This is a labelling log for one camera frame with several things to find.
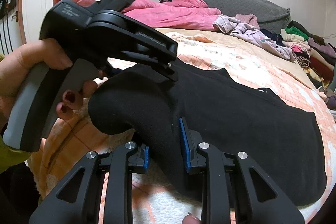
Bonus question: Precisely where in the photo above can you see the black sweater orange cuffs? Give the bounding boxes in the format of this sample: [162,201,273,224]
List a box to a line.
[88,60,327,206]

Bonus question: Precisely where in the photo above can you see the stack of folded clothes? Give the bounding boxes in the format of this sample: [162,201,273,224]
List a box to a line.
[261,20,335,112]

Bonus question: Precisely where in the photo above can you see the left hand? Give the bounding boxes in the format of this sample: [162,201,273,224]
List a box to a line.
[1,39,98,127]

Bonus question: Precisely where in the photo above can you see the right hand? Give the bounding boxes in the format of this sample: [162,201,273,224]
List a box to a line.
[182,213,201,224]

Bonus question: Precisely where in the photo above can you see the peach white patterned blanket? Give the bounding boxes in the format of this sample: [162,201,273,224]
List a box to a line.
[28,28,335,223]

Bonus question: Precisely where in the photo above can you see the pink quilt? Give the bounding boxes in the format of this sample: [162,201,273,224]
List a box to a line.
[53,0,221,31]

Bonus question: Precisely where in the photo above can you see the lilac crumpled garment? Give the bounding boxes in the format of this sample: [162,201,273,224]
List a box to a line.
[213,15,295,61]

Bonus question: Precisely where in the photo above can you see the grey headboard cover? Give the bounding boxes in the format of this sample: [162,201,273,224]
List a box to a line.
[158,0,292,34]

